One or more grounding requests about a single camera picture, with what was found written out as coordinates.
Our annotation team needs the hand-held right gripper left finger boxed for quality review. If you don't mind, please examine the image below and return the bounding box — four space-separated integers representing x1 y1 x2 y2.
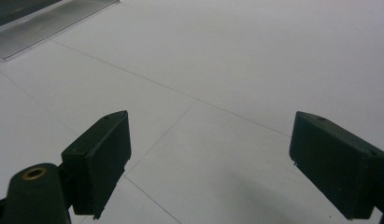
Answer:
61 109 133 220

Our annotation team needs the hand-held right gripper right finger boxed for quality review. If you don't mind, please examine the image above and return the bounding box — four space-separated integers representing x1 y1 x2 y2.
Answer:
288 110 384 221

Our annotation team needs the clear plastic container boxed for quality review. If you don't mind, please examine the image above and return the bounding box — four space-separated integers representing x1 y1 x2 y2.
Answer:
0 0 121 61

